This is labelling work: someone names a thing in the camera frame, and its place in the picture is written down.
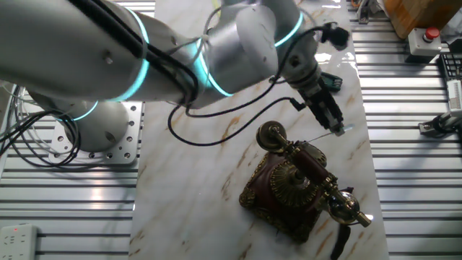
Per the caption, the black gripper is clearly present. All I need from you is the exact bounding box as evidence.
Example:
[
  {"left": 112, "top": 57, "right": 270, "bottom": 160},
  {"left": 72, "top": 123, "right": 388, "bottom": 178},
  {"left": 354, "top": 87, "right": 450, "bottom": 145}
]
[{"left": 298, "top": 83, "right": 346, "bottom": 137}]

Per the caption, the small blue-handled screwdriver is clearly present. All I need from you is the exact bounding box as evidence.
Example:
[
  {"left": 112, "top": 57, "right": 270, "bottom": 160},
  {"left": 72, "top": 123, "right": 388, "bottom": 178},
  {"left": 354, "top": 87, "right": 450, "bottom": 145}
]
[{"left": 306, "top": 123, "right": 355, "bottom": 144}]

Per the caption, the green hex key set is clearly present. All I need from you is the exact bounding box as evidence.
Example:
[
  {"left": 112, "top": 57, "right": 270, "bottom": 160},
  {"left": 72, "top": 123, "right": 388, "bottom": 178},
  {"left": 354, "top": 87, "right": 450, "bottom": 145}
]
[{"left": 320, "top": 71, "right": 343, "bottom": 93}]

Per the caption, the black fuzzy microphone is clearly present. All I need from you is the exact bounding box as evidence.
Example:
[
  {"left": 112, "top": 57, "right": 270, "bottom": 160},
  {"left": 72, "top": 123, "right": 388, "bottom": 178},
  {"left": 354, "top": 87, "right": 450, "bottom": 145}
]
[{"left": 321, "top": 22, "right": 351, "bottom": 51}]

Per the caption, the small dark metal clamp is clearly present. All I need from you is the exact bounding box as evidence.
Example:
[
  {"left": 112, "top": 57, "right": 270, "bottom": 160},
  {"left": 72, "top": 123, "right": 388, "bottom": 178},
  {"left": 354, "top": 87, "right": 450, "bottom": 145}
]
[{"left": 355, "top": 0, "right": 372, "bottom": 25}]

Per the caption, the red emergency stop button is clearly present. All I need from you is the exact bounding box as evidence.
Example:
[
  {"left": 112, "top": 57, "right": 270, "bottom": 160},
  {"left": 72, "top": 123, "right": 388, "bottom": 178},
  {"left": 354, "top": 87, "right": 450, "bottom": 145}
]
[{"left": 408, "top": 27, "right": 442, "bottom": 57}]

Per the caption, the black keyboard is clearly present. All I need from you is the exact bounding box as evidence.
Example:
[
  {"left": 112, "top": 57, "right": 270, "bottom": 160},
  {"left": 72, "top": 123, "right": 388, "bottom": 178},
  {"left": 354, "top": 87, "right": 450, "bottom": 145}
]
[{"left": 439, "top": 53, "right": 462, "bottom": 81}]

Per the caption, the brown cardboard box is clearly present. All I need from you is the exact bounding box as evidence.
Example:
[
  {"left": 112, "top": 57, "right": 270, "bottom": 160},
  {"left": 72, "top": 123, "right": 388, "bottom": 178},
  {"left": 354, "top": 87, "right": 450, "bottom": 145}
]
[{"left": 383, "top": 0, "right": 462, "bottom": 40}]

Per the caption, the white crumpled sheet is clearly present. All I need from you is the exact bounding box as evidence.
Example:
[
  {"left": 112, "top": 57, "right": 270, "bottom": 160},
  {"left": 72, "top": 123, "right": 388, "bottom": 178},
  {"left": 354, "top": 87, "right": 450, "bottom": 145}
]
[{"left": 440, "top": 16, "right": 462, "bottom": 44}]

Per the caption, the white power strip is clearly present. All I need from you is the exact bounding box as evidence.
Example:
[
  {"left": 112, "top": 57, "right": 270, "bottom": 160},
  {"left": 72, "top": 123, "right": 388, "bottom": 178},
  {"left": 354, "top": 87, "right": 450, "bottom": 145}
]
[{"left": 0, "top": 223, "right": 39, "bottom": 260}]

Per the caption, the metal camera mount clamp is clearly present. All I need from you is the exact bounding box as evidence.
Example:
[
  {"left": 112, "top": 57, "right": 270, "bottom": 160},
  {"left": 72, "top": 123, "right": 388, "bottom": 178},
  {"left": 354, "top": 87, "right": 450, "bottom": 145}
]
[{"left": 418, "top": 110, "right": 462, "bottom": 139}]

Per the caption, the dark phone cord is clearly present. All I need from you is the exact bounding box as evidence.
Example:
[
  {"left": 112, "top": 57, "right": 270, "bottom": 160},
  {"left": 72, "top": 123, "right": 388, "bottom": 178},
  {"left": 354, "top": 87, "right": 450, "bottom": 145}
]
[{"left": 329, "top": 186, "right": 355, "bottom": 260}]

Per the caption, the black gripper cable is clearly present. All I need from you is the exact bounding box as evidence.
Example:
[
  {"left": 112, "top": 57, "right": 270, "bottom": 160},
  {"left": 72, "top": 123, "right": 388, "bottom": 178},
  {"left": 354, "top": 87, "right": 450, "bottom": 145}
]
[{"left": 167, "top": 25, "right": 336, "bottom": 147}]

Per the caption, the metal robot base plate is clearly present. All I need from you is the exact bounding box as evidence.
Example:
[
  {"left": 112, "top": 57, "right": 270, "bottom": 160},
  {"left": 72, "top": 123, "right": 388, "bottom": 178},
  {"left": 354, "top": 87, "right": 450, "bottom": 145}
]
[{"left": 48, "top": 100, "right": 144, "bottom": 166}]

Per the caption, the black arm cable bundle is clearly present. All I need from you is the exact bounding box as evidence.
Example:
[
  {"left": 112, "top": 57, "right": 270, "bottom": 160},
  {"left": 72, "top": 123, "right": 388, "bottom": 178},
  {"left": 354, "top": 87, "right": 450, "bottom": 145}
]
[{"left": 0, "top": 0, "right": 199, "bottom": 168}]

